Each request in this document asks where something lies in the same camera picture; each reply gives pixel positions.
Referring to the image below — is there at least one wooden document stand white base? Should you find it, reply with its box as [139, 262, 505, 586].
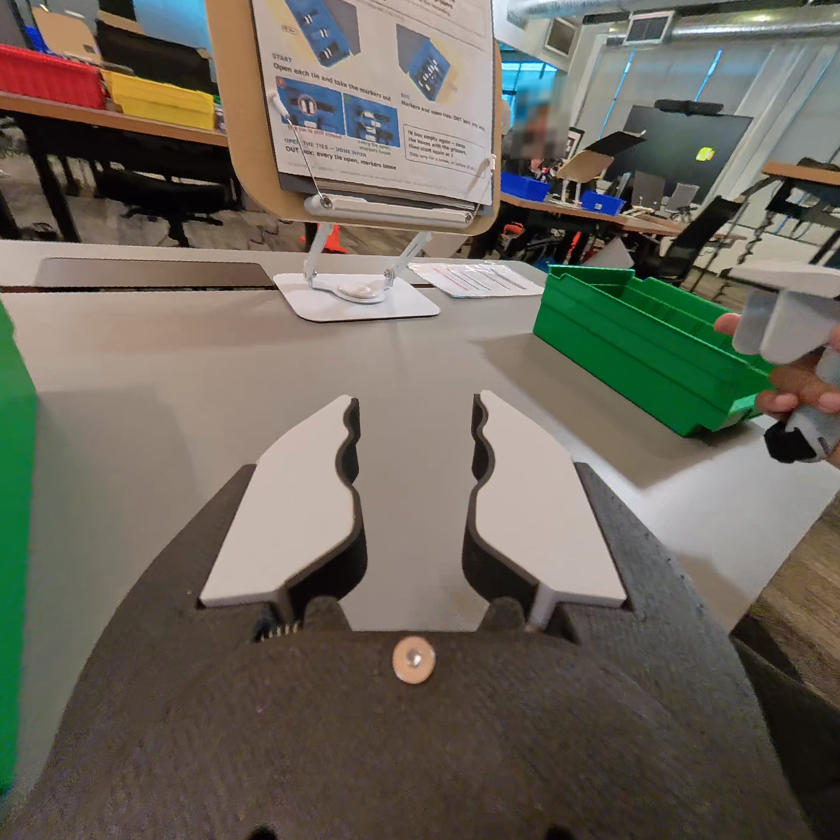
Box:
[205, 0, 503, 324]

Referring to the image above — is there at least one orange traffic cone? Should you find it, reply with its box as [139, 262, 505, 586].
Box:
[302, 223, 349, 256]

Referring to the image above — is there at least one yellow storage bin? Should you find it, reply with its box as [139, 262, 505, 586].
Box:
[101, 69, 217, 132]

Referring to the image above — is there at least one grey box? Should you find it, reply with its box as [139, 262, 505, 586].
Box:
[594, 236, 636, 270]

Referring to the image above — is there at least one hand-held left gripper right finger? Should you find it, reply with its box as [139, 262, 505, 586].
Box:
[461, 390, 629, 632]

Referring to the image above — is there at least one tan and black board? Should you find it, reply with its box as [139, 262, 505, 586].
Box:
[29, 7, 217, 96]
[556, 130, 647, 201]

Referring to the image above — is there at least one white paper card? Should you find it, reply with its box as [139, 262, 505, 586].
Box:
[407, 260, 546, 299]

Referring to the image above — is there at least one green storage bin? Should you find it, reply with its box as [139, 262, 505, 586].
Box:
[533, 264, 778, 437]
[0, 302, 38, 795]

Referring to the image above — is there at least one red storage bin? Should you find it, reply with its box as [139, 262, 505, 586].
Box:
[0, 42, 107, 111]

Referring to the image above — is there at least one person's right hand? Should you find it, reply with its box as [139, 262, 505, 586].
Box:
[714, 314, 840, 422]

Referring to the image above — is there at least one printed instruction sheet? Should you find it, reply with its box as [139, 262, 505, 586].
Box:
[251, 0, 494, 204]

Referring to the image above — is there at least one background work table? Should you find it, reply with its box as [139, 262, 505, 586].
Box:
[761, 161, 840, 231]
[500, 192, 690, 238]
[0, 92, 231, 244]

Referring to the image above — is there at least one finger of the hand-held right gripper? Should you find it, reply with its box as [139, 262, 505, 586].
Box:
[727, 261, 840, 357]

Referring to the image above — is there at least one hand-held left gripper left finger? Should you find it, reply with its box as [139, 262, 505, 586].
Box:
[197, 394, 368, 624]

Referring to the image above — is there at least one black office chair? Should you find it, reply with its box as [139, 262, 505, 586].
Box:
[656, 196, 746, 290]
[95, 167, 244, 247]

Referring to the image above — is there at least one silver ceiling duct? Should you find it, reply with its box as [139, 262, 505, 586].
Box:
[508, 0, 840, 47]

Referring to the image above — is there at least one large black screen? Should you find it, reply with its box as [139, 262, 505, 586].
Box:
[620, 105, 753, 198]

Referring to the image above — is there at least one grey desk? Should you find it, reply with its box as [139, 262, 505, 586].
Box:
[0, 239, 840, 795]

